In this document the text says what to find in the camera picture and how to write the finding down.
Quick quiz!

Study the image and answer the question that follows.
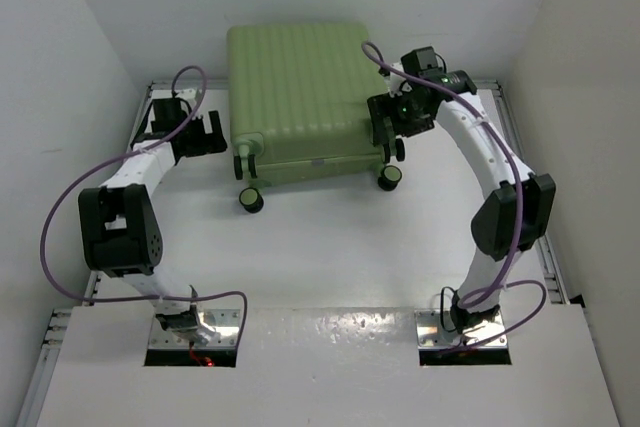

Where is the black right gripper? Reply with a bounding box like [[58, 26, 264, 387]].
[[369, 87, 435, 146]]

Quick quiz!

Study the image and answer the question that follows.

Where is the green suitcase with blue lining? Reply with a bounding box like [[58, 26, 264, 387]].
[[227, 22, 404, 213]]

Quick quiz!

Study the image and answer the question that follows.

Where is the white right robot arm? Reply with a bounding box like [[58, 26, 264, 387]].
[[361, 41, 556, 334]]

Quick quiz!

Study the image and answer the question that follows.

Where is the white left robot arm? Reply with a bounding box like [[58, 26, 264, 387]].
[[78, 97, 227, 345]]

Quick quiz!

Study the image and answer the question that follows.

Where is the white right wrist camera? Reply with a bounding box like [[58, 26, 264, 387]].
[[385, 72, 412, 97]]

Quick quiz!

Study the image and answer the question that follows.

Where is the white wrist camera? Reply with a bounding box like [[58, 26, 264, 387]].
[[175, 88, 204, 104], [385, 72, 412, 97]]

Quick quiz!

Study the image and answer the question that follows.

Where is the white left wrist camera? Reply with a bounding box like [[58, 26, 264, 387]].
[[175, 88, 204, 104]]

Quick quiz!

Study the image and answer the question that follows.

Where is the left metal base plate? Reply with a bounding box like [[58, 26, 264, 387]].
[[148, 309, 241, 351]]

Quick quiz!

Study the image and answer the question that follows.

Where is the metal base plate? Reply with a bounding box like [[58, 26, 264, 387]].
[[148, 309, 241, 351], [415, 309, 508, 351]]

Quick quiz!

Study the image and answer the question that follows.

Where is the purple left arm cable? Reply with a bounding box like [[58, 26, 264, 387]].
[[39, 65, 248, 348]]

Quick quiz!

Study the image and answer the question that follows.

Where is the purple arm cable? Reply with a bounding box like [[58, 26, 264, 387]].
[[39, 65, 248, 348], [360, 40, 548, 354]]

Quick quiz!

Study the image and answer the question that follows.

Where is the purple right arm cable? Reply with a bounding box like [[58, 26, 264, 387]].
[[360, 40, 548, 354]]

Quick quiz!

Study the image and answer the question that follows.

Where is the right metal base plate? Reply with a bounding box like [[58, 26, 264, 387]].
[[415, 309, 508, 351]]

